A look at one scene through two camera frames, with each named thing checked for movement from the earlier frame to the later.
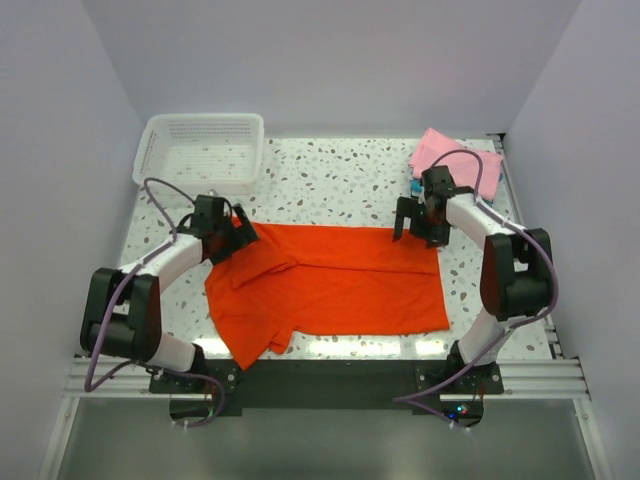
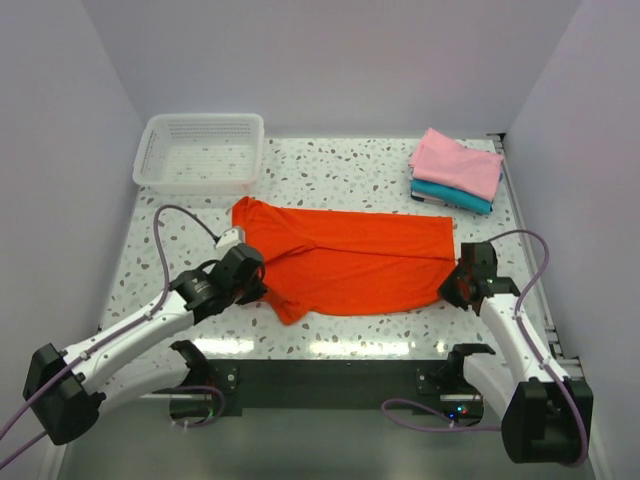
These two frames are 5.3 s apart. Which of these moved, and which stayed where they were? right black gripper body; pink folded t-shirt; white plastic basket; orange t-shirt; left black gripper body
Moved: right black gripper body; orange t-shirt; left black gripper body
Stayed: pink folded t-shirt; white plastic basket
